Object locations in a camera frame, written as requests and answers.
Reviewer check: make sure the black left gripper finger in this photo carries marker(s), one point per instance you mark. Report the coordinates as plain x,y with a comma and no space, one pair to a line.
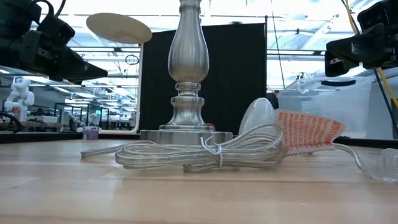
79,70

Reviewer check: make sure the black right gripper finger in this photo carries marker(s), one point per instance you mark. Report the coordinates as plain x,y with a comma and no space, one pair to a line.
363,46

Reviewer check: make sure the white flood lightbulb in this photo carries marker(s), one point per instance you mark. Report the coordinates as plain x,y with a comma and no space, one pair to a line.
258,113

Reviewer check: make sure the silver table lamp base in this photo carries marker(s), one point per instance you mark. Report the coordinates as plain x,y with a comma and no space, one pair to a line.
188,62

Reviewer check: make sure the clear plastic storage bin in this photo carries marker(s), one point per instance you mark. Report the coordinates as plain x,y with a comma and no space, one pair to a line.
351,105

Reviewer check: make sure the black partition panel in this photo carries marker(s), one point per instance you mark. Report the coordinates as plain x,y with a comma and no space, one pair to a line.
155,93
236,77

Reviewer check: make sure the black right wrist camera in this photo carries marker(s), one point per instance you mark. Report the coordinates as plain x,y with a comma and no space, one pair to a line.
377,14

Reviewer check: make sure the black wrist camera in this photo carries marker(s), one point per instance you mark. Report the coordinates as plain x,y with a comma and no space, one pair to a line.
57,29
377,14

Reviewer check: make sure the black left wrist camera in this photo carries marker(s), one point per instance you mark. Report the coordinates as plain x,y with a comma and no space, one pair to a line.
57,29

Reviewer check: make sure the black aluminium table frame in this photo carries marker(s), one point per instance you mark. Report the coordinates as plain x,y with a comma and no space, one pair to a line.
46,136

